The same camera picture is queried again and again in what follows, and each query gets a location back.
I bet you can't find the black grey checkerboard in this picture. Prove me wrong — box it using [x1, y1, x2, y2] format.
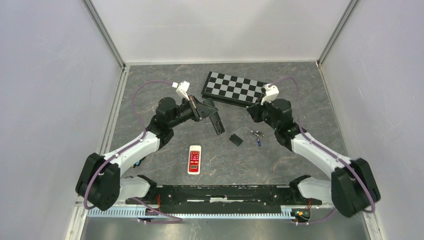
[201, 71, 266, 107]

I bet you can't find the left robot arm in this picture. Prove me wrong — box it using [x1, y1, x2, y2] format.
[75, 95, 219, 211]

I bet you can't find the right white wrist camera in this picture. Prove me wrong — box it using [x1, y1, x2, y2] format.
[260, 83, 279, 105]

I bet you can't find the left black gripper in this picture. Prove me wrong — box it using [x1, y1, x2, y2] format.
[168, 94, 218, 129]

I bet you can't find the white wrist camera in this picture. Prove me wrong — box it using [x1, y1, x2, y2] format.
[172, 81, 190, 101]
[260, 83, 279, 105]

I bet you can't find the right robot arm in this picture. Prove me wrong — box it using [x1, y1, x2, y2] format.
[246, 99, 381, 218]

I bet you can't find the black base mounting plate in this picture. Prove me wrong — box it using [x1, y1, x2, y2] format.
[141, 184, 322, 214]

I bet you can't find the grey slotted cable duct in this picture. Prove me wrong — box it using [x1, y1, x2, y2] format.
[86, 206, 294, 219]

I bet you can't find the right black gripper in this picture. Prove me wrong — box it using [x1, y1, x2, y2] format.
[247, 96, 279, 131]

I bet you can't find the black battery cover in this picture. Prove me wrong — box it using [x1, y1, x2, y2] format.
[229, 134, 243, 147]

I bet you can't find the white red remote control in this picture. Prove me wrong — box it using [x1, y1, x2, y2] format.
[187, 145, 202, 175]

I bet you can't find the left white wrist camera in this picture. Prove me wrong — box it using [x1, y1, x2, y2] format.
[172, 81, 190, 101]

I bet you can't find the black remote control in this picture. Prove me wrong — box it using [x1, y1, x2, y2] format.
[209, 112, 225, 136]

